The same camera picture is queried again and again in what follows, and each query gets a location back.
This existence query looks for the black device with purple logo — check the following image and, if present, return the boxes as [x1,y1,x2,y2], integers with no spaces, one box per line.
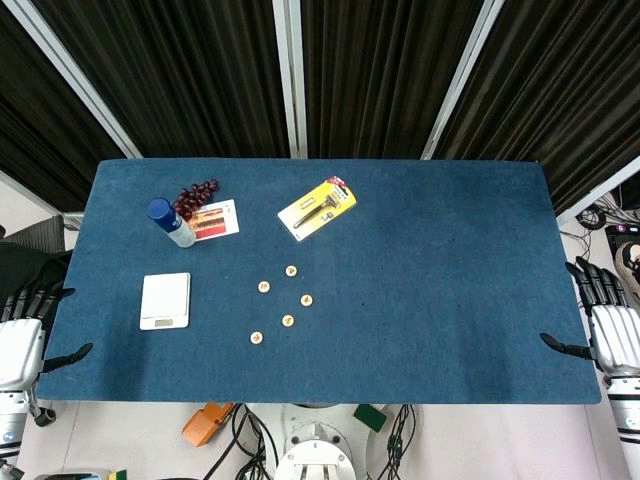
[604,223,640,251]

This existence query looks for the black curtain panel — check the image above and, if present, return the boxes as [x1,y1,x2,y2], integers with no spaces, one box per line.
[32,0,292,160]
[298,0,485,160]
[0,0,126,214]
[433,0,640,216]

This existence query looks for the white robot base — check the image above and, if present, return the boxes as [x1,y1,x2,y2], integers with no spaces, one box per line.
[273,403,389,480]

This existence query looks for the green block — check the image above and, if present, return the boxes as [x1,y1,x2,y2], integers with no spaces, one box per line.
[353,404,389,432]

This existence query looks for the tangled floor cables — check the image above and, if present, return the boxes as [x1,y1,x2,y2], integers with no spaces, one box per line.
[574,192,640,234]

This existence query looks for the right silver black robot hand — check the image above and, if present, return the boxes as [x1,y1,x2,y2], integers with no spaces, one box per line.
[539,256,640,374]

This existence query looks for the blue felt table cloth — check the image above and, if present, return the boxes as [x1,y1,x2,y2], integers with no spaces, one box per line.
[37,158,603,405]

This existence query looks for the yellow razor blister pack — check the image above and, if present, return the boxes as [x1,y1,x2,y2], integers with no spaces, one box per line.
[277,175,359,243]

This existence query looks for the black mesh office chair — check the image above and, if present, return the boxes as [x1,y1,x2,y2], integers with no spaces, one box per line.
[0,217,75,311]

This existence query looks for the aluminium frame post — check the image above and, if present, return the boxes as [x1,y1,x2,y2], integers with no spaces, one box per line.
[272,0,309,160]
[0,169,85,231]
[421,0,506,161]
[554,154,640,225]
[8,0,145,160]

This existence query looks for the blue capped clear bottle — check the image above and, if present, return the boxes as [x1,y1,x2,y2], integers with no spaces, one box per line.
[146,197,197,249]

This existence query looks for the white sneaker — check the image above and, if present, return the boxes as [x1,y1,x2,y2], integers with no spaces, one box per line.
[613,242,640,301]

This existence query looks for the black floor cable bundle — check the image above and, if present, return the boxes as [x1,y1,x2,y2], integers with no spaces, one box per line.
[369,403,426,480]
[199,403,281,480]

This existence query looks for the orange floor device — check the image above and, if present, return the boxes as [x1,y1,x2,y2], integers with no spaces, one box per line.
[181,402,235,449]

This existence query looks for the dark red grape bunch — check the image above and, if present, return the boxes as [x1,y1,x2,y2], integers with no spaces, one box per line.
[171,178,221,220]

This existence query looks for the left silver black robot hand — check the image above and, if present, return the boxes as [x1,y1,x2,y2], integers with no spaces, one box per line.
[0,272,95,389]

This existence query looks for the white card with red picture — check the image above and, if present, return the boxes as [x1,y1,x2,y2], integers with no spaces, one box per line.
[187,198,240,244]

